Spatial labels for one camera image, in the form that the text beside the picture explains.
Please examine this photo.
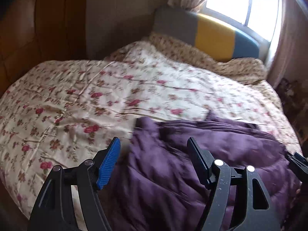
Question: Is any pink striped curtain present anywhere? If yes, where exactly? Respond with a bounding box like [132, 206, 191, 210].
[267, 0, 307, 88]

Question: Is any floral bed quilt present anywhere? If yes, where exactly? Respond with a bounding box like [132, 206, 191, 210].
[1, 33, 300, 217]

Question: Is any purple quilted down jacket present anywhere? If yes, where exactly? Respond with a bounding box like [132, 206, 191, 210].
[100, 112, 300, 230]

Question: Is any grey yellow blue headboard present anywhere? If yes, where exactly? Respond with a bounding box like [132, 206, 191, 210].
[153, 6, 259, 62]

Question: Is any bright window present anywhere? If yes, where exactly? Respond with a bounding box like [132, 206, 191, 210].
[200, 0, 282, 41]

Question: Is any wooden wardrobe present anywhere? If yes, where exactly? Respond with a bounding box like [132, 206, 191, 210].
[1, 0, 87, 94]

